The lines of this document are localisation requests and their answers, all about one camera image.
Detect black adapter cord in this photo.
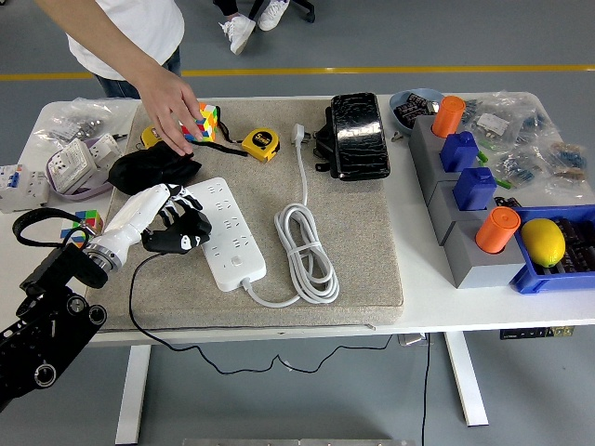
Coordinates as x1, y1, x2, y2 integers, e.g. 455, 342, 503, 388
127, 250, 394, 375

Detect rows of black components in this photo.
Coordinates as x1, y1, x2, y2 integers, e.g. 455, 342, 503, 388
543, 217, 595, 275

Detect blue bowl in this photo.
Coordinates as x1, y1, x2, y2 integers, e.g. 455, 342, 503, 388
389, 88, 445, 137

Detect grey peg base block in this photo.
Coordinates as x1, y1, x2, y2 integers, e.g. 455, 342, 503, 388
443, 217, 529, 290
407, 114, 466, 202
426, 178, 498, 246

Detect black capacitor pile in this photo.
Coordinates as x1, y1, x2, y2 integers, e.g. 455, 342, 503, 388
398, 92, 442, 130

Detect yellow tape measure black label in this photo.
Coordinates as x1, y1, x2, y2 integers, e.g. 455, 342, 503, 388
241, 128, 282, 164

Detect grey-brown mat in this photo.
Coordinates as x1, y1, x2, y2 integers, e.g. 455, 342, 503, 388
81, 97, 404, 332

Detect small yellow tape measure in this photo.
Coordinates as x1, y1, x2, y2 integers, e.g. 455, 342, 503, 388
140, 125, 165, 150

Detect blue plastic bin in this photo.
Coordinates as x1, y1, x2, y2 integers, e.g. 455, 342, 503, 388
509, 203, 595, 295

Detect white table leg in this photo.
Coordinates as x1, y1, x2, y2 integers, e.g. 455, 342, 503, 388
114, 344, 152, 445
443, 332, 490, 427

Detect black hanging cable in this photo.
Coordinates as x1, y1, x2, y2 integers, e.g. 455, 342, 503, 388
420, 333, 433, 446

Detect clear bag blue resistors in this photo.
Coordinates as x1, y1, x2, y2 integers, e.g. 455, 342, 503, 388
492, 146, 548, 190

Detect blue block peg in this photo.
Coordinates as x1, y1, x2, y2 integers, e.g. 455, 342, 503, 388
439, 131, 480, 173
453, 166, 498, 211

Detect white circuit breaker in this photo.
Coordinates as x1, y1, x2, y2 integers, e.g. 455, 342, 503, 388
0, 163, 51, 215

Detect clear bag white label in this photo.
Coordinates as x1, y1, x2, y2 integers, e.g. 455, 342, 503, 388
467, 99, 520, 143

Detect large colourful puzzle cube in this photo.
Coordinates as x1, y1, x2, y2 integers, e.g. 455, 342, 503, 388
179, 102, 219, 143

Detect purple tray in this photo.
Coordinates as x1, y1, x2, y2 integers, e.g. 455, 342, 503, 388
46, 137, 117, 202

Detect white power strip cord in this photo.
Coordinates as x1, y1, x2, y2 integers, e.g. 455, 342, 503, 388
241, 123, 341, 308

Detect clear bag metal screws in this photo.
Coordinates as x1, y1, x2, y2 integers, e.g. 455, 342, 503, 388
39, 96, 136, 143

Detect glossy black case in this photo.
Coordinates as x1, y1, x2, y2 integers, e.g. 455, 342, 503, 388
329, 91, 391, 181

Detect yellow lemon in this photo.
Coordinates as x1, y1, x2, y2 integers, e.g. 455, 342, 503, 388
520, 217, 567, 269

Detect black plug adapter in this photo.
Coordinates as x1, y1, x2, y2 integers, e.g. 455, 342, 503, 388
157, 208, 214, 255

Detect clear bag dark parts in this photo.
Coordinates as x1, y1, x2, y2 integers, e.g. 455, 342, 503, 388
510, 91, 559, 145

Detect black buckled strap bag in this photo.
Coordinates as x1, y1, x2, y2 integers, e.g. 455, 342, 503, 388
313, 106, 338, 174

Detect person's right hand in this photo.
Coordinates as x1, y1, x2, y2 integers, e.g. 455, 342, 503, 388
137, 64, 205, 157

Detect orange cylinder peg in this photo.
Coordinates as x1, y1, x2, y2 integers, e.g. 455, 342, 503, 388
431, 95, 467, 138
474, 206, 522, 256

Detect black table control panel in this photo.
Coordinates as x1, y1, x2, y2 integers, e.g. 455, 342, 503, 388
499, 326, 576, 341

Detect small white wall socket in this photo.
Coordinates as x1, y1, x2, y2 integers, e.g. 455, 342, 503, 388
86, 133, 125, 171

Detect small colourful puzzle cube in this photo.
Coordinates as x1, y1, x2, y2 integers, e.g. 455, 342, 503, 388
59, 209, 105, 249

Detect metal bracket under table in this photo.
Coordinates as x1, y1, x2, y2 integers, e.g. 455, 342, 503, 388
398, 333, 436, 348

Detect white power strip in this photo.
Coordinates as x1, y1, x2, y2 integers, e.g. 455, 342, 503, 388
185, 177, 269, 294

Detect black cloth pouch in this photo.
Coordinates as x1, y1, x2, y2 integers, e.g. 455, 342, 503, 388
107, 140, 204, 196

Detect person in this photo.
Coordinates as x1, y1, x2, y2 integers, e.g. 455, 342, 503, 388
212, 0, 292, 56
34, 0, 186, 99

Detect clear bag tan resistors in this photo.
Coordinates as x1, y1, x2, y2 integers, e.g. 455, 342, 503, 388
541, 138, 594, 187

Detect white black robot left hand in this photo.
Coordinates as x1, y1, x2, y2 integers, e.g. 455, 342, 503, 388
90, 182, 214, 269

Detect black tape measure strap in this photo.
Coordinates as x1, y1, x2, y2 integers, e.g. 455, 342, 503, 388
192, 106, 250, 159

